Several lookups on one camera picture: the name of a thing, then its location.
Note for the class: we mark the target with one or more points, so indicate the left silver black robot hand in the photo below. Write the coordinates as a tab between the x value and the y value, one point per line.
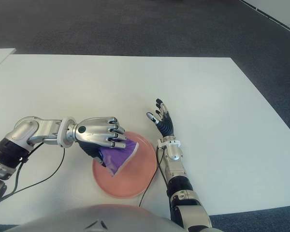
94	131

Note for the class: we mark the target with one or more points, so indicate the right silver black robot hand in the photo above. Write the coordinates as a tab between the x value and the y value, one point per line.
165	125

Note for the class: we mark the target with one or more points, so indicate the purple tissue paper pack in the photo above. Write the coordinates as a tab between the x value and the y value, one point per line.
118	158

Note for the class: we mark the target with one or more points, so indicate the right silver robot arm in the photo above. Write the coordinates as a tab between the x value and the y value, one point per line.
176	166

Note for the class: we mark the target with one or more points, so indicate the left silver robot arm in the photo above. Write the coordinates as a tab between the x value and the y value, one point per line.
26	131

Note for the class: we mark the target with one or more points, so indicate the round pink plate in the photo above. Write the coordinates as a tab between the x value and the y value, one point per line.
135	176

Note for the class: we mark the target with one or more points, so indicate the silver robot torso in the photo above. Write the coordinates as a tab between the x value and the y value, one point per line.
94	217

